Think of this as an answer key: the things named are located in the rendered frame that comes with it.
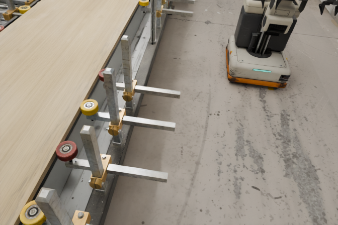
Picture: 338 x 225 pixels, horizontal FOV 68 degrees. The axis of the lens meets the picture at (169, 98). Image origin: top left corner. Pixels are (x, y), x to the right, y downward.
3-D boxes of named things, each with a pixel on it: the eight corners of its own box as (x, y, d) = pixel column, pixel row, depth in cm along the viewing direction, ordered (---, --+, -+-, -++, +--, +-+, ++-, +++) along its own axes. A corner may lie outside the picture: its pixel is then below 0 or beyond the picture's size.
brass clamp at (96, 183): (113, 161, 111) (112, 155, 108) (103, 190, 101) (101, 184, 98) (99, 159, 111) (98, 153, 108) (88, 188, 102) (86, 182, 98)
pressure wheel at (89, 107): (81, 124, 123) (76, 108, 115) (88, 112, 128) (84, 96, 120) (96, 127, 122) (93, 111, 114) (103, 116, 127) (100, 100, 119)
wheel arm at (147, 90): (179, 96, 142) (180, 90, 139) (179, 100, 140) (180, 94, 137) (105, 85, 145) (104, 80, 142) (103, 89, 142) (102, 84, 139)
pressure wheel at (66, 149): (61, 173, 103) (54, 157, 95) (62, 156, 109) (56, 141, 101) (81, 170, 105) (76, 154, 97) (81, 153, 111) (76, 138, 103)
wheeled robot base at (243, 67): (224, 49, 322) (229, 32, 305) (274, 55, 319) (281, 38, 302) (226, 83, 274) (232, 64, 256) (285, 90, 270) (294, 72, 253)
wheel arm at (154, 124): (175, 127, 123) (175, 122, 120) (174, 133, 121) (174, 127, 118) (89, 115, 125) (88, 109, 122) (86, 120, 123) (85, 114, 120)
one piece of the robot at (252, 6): (230, 44, 307) (250, -28, 250) (275, 49, 304) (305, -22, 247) (232, 60, 283) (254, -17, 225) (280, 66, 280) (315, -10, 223)
